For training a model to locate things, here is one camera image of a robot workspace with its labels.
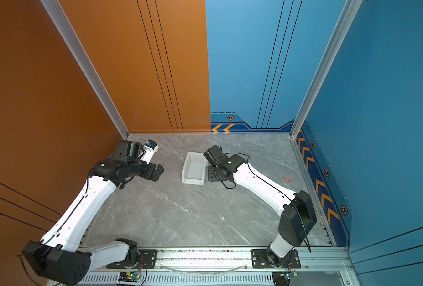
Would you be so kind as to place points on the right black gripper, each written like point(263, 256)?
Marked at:
point(210, 173)

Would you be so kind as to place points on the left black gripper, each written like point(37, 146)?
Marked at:
point(150, 174)

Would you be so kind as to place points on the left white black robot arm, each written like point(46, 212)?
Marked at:
point(58, 256)

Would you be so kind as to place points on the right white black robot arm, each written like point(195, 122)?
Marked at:
point(296, 210)

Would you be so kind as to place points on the white plastic bin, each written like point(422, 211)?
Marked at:
point(194, 169)

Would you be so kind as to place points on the left green circuit board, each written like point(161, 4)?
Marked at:
point(130, 278)

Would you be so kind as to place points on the green circuit board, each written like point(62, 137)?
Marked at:
point(283, 278)
point(130, 278)

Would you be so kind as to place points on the right green circuit board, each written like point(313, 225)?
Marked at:
point(283, 278)

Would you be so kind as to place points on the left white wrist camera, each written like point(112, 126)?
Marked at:
point(149, 150)

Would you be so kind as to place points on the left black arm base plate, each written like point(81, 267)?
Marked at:
point(145, 258)

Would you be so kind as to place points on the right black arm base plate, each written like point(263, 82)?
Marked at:
point(266, 259)

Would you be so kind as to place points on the aluminium mounting rail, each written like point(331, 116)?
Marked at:
point(220, 259)

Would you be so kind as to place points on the left aluminium corner post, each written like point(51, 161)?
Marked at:
point(68, 34)

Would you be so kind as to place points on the aluminium corner post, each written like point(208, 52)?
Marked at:
point(68, 34)
point(340, 31)

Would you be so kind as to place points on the right aluminium corner post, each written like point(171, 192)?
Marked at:
point(340, 31)

